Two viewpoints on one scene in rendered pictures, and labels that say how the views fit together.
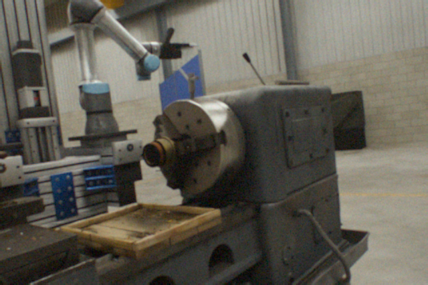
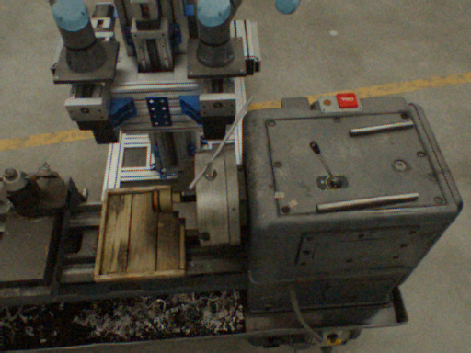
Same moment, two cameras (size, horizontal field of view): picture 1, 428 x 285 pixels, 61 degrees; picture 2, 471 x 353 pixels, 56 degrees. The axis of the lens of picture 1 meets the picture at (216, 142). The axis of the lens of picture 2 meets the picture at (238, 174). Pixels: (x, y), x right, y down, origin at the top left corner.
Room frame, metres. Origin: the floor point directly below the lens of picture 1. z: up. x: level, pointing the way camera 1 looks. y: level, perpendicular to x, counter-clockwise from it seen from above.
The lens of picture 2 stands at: (0.75, -0.53, 2.29)
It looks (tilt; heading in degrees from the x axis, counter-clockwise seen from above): 54 degrees down; 45
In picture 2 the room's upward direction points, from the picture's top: straight up
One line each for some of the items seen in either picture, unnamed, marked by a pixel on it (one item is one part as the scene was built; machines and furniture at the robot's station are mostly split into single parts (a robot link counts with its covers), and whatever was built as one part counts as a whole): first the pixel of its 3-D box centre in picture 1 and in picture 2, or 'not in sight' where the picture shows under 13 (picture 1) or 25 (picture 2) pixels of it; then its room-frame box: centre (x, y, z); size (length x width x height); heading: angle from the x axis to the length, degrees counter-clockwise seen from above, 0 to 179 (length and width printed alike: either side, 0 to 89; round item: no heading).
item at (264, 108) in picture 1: (257, 138); (334, 187); (1.56, -0.18, 1.06); 0.59 x 0.48 x 0.39; 139
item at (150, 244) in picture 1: (140, 225); (143, 231); (1.04, 0.24, 0.89); 0.36 x 0.30 x 0.04; 49
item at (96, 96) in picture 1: (97, 96); (214, 17); (1.67, 0.51, 1.33); 0.13 x 0.12 x 0.14; 27
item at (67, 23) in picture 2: not in sight; (73, 21); (1.30, 0.84, 1.33); 0.13 x 0.12 x 0.14; 69
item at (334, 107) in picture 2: not in sight; (338, 108); (1.71, -0.04, 1.23); 0.13 x 0.08 x 0.05; 139
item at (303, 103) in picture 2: not in sight; (295, 108); (1.60, 0.05, 1.24); 0.09 x 0.08 x 0.03; 139
